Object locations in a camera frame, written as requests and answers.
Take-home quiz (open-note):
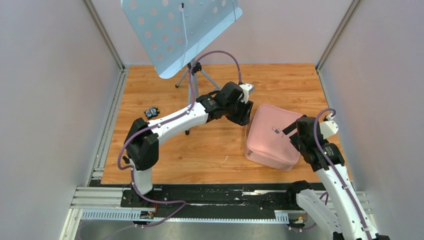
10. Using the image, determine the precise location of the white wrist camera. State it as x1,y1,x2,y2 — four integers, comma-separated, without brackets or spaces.
319,113,339,140
239,83,255,104

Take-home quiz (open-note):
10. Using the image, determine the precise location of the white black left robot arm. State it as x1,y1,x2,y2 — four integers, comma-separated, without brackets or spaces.
124,81,255,207

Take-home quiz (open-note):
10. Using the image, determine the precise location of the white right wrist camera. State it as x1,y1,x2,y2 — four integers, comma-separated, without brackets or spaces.
319,113,339,140

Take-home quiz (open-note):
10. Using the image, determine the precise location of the pink medicine kit case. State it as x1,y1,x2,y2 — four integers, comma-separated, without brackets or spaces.
244,104,302,171

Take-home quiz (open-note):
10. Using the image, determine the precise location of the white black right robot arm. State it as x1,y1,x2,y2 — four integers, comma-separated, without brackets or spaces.
283,115,389,240

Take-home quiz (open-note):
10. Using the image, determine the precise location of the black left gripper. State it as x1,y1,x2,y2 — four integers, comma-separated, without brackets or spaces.
225,97,254,128

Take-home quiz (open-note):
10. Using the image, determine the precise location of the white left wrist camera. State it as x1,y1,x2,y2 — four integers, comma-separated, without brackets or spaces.
239,83,255,104

